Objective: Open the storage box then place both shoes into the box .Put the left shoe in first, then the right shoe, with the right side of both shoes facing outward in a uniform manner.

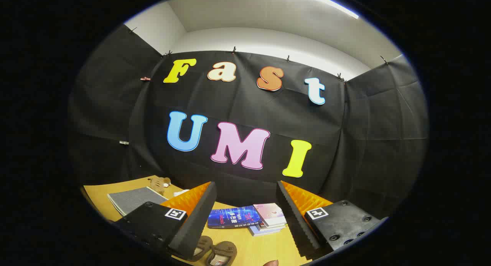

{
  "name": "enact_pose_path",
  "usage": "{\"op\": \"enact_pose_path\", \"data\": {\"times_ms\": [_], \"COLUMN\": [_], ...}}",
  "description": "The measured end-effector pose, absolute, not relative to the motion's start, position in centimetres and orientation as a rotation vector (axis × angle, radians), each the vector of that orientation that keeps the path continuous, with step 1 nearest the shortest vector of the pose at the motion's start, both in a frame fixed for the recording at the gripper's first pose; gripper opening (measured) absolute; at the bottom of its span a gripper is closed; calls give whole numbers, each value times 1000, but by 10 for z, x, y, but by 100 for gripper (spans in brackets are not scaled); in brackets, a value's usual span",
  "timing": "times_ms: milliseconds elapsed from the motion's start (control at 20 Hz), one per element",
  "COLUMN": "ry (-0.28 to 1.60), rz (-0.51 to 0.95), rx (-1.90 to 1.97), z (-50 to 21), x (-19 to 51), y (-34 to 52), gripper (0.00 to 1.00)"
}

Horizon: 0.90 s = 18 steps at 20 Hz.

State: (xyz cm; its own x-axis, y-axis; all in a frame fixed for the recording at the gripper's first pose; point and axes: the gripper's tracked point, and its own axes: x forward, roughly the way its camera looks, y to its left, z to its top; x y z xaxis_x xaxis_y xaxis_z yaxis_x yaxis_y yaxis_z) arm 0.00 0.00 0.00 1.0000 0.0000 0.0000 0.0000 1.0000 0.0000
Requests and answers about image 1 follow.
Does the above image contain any light blue book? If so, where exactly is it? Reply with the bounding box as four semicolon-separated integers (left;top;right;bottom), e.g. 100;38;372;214
248;223;286;237

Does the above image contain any pink cover book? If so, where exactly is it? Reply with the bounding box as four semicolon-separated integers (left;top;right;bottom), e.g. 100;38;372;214
253;203;287;228

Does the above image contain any brown fluffy shoe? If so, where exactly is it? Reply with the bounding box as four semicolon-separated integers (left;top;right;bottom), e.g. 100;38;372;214
206;241;238;266
191;235;214;262

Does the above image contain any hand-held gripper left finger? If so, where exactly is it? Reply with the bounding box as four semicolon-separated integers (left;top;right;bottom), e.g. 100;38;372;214
111;182;217;261

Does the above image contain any brown striped plush toy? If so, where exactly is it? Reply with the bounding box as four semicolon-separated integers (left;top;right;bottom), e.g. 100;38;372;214
148;177;172;194

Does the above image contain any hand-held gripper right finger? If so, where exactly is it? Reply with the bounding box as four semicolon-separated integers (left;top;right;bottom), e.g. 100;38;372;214
276;180;384;259

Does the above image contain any dark blue book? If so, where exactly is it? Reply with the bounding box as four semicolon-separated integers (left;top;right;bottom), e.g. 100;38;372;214
208;206;262;230

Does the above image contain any grey fabric storage box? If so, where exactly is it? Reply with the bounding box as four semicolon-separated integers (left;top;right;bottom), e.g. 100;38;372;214
107;186;168;217

